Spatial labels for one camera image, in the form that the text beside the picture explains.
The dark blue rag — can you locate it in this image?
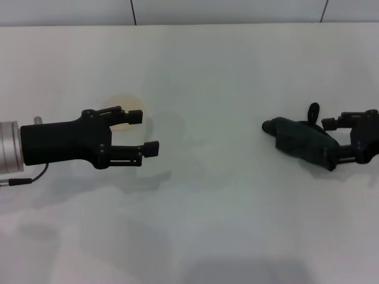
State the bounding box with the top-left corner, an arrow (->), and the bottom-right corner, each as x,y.
262,102 -> 341,173

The white paper cup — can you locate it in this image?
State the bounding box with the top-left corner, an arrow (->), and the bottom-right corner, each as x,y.
105,93 -> 155,140

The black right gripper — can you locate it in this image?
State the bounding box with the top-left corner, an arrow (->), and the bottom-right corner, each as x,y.
321,109 -> 379,165

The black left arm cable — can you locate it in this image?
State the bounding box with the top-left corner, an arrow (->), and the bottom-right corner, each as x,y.
0,164 -> 50,188

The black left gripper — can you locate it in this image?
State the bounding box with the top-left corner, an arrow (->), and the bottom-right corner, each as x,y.
20,105 -> 161,170

